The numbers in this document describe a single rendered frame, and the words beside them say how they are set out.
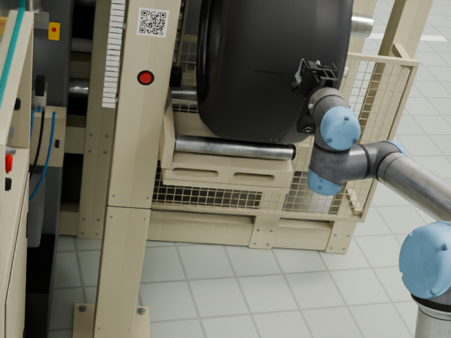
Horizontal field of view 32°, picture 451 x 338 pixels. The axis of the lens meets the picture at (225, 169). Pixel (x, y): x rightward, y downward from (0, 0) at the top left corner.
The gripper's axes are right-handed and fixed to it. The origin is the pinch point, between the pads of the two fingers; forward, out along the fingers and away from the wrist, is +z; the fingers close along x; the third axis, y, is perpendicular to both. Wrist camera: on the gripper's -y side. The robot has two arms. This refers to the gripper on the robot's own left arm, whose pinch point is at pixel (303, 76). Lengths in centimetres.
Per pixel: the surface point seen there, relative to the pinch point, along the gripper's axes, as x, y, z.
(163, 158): 28.1, -33.6, 16.7
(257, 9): 12.3, 12.8, 6.4
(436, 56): -177, -88, 299
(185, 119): 19, -37, 51
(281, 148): -4.7, -29.6, 20.8
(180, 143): 23.5, -30.5, 20.3
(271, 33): 8.4, 8.0, 4.1
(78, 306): 46, -117, 57
